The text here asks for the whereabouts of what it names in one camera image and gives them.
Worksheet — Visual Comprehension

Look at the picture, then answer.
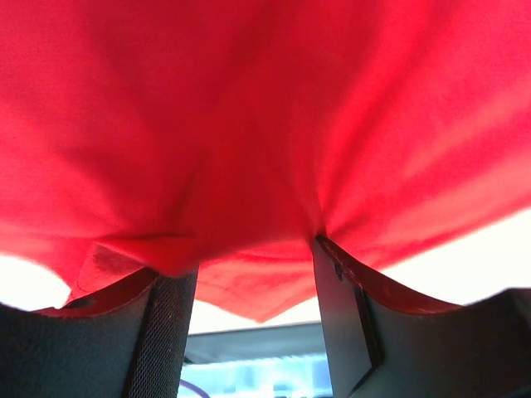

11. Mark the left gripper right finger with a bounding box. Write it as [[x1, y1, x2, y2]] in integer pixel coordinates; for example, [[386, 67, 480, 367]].
[[312, 236, 530, 397]]

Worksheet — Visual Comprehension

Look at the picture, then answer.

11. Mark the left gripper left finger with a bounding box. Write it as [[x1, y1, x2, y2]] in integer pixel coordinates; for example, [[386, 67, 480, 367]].
[[1, 269, 197, 397]]

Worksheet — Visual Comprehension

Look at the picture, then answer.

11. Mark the red t shirt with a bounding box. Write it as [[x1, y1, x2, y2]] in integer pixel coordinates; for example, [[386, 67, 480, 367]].
[[1, 1, 530, 322]]

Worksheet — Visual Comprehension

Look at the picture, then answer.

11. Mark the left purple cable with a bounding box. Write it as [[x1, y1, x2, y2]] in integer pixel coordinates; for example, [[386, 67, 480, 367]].
[[179, 379, 208, 398]]

